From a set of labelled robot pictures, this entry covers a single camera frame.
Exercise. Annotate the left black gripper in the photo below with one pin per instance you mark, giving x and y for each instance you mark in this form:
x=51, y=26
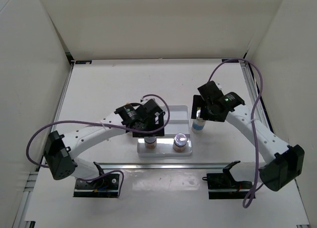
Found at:
x=159, y=133

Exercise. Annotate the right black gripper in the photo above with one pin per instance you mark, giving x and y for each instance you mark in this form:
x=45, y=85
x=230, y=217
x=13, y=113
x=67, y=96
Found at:
x=198, y=102

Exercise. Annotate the silver-lid shaker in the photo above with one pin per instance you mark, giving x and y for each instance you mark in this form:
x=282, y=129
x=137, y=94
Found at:
x=198, y=123

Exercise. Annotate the white-lid sauce jar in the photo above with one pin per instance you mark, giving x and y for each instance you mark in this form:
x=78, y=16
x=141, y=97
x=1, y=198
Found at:
x=180, y=142
x=150, y=142

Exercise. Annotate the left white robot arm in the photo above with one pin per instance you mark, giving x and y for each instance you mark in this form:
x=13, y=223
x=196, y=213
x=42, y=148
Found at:
x=62, y=150

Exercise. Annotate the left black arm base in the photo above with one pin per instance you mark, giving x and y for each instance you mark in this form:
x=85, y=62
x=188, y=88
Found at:
x=109, y=185

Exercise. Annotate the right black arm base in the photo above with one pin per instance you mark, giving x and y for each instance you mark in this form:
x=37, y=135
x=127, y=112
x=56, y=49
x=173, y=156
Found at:
x=223, y=186

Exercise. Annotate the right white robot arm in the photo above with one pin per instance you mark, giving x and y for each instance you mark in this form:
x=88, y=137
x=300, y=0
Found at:
x=283, y=162

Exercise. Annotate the white tiered plastic tray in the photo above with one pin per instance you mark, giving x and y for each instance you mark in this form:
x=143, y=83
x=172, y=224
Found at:
x=179, y=123

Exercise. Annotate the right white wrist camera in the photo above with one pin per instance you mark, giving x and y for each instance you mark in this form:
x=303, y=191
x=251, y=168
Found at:
x=219, y=86

